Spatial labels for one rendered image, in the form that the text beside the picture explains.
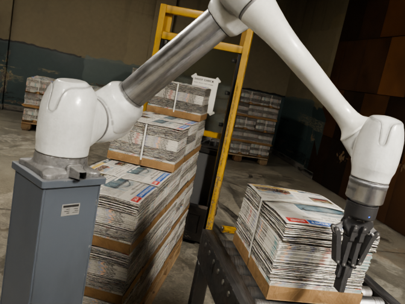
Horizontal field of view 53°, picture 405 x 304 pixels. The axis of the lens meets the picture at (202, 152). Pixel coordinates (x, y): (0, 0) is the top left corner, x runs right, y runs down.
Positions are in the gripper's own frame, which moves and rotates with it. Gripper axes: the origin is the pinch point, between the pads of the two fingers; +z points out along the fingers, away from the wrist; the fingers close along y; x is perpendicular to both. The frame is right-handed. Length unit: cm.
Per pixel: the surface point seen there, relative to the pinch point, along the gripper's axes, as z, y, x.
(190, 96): -28, 15, -182
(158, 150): 0, 36, -127
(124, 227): 22, 51, -71
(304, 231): -7.6, 8.6, -8.5
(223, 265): 13.5, 21.7, -28.0
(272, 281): 7.5, 13.7, -8.9
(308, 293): 9.8, 2.9, -8.2
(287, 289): 9.3, 9.1, -8.3
